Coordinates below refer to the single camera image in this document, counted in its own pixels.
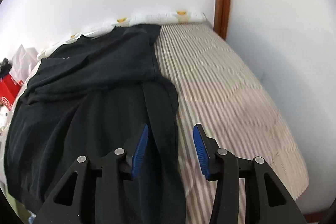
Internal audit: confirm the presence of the black sweatshirt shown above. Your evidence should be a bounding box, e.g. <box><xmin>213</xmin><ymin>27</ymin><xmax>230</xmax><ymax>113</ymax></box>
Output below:
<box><xmin>4</xmin><ymin>24</ymin><xmax>186</xmax><ymax>223</ymax></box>

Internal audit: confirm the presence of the striped beige mattress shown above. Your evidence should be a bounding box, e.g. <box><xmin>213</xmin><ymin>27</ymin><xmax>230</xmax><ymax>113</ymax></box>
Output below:
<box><xmin>155</xmin><ymin>23</ymin><xmax>309</xmax><ymax>223</ymax></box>

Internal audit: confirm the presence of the red paper bag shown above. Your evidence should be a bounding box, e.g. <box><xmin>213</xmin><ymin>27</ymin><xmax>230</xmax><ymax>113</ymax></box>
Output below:
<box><xmin>0</xmin><ymin>74</ymin><xmax>23</xmax><ymax>110</ymax></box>

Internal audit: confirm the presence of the plaid dark cloth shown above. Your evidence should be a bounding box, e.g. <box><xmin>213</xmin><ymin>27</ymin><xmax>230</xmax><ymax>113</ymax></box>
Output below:
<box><xmin>0</xmin><ymin>58</ymin><xmax>12</xmax><ymax>79</ymax></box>

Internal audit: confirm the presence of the white plastic bag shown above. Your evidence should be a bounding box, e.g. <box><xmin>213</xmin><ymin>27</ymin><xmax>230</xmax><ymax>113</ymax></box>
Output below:
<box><xmin>10</xmin><ymin>45</ymin><xmax>38</xmax><ymax>83</ymax></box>

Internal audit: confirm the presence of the white patterned pillow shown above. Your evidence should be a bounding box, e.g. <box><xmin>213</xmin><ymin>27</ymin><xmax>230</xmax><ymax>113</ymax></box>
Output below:
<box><xmin>37</xmin><ymin>10</ymin><xmax>207</xmax><ymax>61</ymax></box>

